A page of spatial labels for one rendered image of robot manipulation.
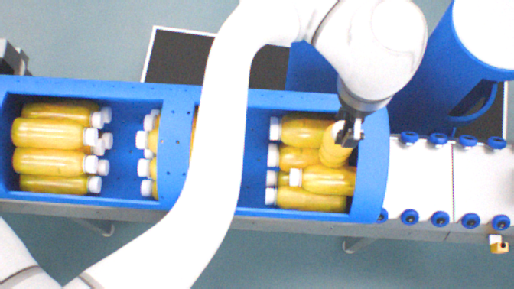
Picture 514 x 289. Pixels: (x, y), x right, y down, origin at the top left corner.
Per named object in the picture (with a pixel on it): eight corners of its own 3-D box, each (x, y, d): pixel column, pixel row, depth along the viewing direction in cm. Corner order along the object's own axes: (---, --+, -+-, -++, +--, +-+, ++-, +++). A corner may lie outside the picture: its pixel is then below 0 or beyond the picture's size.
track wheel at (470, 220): (483, 217, 138) (481, 212, 139) (465, 216, 138) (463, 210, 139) (478, 231, 140) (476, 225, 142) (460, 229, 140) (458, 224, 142)
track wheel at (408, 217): (421, 213, 138) (420, 208, 140) (403, 212, 138) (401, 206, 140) (418, 227, 141) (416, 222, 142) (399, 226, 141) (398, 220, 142)
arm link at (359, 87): (422, 69, 84) (353, 13, 86) (458, 17, 69) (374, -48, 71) (376, 120, 82) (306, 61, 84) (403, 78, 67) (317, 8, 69)
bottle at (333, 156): (315, 165, 128) (321, 144, 112) (321, 137, 130) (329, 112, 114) (344, 172, 127) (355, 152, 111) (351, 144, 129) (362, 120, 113)
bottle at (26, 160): (21, 138, 131) (91, 143, 131) (25, 162, 135) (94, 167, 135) (9, 155, 126) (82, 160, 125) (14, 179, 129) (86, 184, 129)
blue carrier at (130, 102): (364, 232, 140) (391, 211, 113) (9, 208, 142) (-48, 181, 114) (365, 121, 148) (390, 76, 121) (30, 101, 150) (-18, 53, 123)
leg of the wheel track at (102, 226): (114, 237, 235) (65, 212, 174) (99, 235, 235) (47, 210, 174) (115, 222, 236) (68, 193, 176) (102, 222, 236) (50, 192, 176)
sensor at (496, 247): (501, 253, 144) (509, 251, 139) (489, 252, 144) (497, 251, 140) (499, 222, 146) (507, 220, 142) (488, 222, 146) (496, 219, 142)
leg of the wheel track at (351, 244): (356, 253, 233) (392, 234, 172) (342, 252, 233) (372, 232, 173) (356, 238, 234) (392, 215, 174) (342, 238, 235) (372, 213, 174)
